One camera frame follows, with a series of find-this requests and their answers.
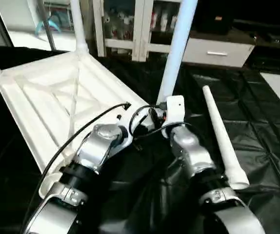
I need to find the black work surface mat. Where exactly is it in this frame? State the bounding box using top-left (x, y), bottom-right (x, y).
top-left (0, 44), bottom-right (280, 234)

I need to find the black vertical pole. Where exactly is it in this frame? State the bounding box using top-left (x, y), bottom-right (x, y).
top-left (0, 0), bottom-right (14, 47)

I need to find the white drawer unit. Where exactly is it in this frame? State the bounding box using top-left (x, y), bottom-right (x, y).
top-left (183, 38), bottom-right (255, 69)

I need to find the colourful background box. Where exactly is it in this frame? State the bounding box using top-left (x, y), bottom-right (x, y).
top-left (35, 0), bottom-right (75, 37)

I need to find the white glass door cabinet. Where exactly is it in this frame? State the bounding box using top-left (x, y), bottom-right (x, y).
top-left (92, 0), bottom-right (184, 61)

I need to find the white plastic table top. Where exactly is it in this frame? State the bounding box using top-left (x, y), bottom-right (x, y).
top-left (0, 51), bottom-right (153, 198)

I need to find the black equipment box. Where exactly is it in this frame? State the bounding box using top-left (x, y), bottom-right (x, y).
top-left (199, 0), bottom-right (236, 35)

